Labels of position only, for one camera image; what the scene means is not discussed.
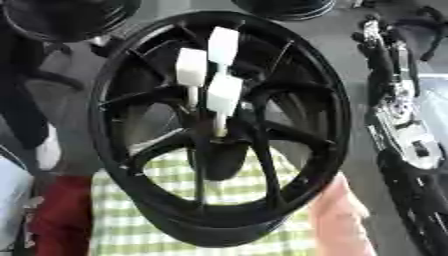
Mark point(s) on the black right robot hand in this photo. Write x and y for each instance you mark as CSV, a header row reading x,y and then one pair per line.
x,y
380,71

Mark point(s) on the person's forearm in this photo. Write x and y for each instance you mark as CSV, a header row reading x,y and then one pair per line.
x,y
341,220

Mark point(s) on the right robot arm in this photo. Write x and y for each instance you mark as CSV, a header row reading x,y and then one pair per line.
x,y
408,140

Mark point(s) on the black spoked wheel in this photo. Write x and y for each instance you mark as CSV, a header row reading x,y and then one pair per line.
x,y
303,100

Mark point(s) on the black chair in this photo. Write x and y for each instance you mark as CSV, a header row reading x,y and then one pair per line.
x,y
429,30

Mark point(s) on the red fabric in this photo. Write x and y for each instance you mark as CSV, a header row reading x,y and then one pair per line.
x,y
61,216

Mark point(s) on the person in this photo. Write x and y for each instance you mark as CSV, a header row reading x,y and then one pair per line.
x,y
23,100

